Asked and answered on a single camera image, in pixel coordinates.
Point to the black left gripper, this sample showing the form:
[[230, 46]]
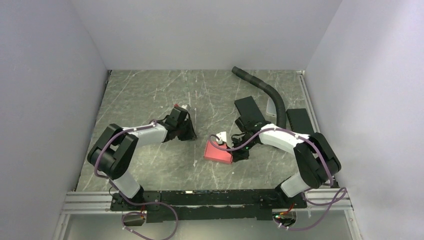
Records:
[[191, 135]]

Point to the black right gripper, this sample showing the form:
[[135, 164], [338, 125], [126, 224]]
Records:
[[237, 155]]

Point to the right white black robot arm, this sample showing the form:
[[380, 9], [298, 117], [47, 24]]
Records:
[[316, 161]]

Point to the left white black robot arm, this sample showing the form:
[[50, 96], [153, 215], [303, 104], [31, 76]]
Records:
[[111, 155]]

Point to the black flat device box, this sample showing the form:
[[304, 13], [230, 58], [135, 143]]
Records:
[[299, 121]]

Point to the translucent plastic piece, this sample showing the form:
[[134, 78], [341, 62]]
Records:
[[271, 108]]

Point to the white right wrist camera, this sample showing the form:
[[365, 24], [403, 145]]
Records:
[[221, 138]]

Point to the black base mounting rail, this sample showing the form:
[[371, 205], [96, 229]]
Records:
[[166, 205]]

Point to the aluminium front frame rail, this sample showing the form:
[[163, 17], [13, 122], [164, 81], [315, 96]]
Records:
[[106, 202]]

